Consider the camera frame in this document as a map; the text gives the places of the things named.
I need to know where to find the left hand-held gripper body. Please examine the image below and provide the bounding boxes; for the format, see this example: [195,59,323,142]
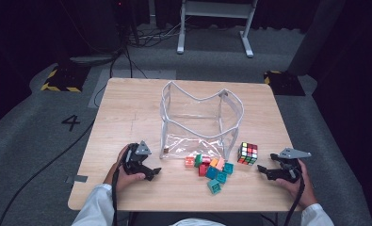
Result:
[122,139,153,176]

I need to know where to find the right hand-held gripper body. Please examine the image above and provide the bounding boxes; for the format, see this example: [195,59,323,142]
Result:
[277,147,313,184]

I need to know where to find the multicoloured puzzle cube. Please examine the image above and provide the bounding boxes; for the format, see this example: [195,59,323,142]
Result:
[236,141,259,167]

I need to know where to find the clear bag with white trim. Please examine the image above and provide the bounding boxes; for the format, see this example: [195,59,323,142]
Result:
[159,80,245,162]

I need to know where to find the blue toy block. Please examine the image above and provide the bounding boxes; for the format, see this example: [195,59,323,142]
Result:
[205,166,219,180]

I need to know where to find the person's left hand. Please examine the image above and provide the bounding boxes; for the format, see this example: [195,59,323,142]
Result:
[104,144,146,193]

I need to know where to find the person's right hand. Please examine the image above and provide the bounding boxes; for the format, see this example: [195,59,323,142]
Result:
[276,159,318,211]

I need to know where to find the grey tape piece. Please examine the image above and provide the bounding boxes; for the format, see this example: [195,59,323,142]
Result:
[65,174,89,185]

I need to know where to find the person's torso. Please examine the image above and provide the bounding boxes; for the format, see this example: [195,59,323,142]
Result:
[169,218,227,226]

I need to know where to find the black yellow striped floor base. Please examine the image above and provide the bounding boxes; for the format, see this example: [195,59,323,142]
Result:
[40,64,92,93]
[263,70,306,97]

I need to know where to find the grey pillar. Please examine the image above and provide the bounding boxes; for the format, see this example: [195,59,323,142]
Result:
[286,0,347,76]

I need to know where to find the white metal stand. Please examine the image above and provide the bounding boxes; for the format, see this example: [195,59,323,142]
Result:
[176,0,259,58]

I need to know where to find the dark equipment cabinet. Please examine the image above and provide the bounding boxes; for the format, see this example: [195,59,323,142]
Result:
[57,0,125,57]

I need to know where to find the right hand-held gripper black cable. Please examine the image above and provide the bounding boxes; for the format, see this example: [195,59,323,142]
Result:
[282,172,306,226]

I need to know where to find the hand-held gripper black cable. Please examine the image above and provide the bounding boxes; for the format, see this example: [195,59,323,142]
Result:
[282,172,306,226]
[111,156,128,226]

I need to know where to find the left hand-held gripper black cable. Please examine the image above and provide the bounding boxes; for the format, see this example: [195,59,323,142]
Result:
[111,156,128,226]

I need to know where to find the long black floor cable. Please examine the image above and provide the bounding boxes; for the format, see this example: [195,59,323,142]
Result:
[0,119,96,226]

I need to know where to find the thin black floor cable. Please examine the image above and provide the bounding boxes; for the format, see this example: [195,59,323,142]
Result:
[93,46,135,108]

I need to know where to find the bundle of floor cables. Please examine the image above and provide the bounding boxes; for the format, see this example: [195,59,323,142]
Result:
[123,15,191,49]

